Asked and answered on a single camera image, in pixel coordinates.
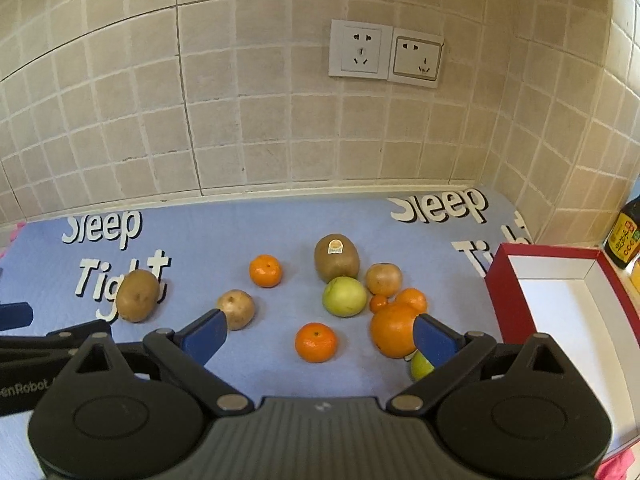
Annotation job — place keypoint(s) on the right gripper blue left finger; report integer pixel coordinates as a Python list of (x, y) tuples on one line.
[(199, 340)]

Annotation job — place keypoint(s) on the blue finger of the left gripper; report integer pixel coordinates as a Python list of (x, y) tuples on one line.
[(15, 315)]

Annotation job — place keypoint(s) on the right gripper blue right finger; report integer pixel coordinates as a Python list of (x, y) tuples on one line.
[(442, 345)]

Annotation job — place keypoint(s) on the small mandarin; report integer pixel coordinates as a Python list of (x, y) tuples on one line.
[(414, 298)]

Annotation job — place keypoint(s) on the small knobby potato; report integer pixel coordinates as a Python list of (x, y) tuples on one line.
[(238, 307)]

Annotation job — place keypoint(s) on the large orange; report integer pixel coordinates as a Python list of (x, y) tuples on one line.
[(391, 330)]

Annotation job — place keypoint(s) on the brown potato large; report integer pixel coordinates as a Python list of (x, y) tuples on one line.
[(137, 296)]

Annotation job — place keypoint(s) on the brown round fruit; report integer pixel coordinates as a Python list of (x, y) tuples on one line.
[(384, 279)]

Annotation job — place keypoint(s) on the green apple pale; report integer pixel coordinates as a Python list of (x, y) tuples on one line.
[(344, 297)]

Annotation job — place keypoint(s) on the kiwi with sticker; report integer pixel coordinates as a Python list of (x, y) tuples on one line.
[(336, 255)]

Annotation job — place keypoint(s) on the red white cardboard box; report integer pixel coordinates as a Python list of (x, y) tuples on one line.
[(574, 295)]

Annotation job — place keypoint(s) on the yellow detergent jug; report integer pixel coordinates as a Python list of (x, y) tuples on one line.
[(634, 274)]

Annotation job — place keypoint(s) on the dark soy sauce bottle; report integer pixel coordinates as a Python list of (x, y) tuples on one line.
[(622, 244)]

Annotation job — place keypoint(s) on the pink cloth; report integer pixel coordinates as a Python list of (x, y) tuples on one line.
[(616, 467)]

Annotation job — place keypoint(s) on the white wall socket right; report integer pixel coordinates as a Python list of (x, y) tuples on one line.
[(416, 58)]

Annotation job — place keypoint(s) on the white wall socket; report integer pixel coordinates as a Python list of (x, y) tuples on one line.
[(416, 58), (359, 50)]

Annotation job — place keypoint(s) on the white wall socket left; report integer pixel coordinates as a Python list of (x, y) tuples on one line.
[(359, 50)]

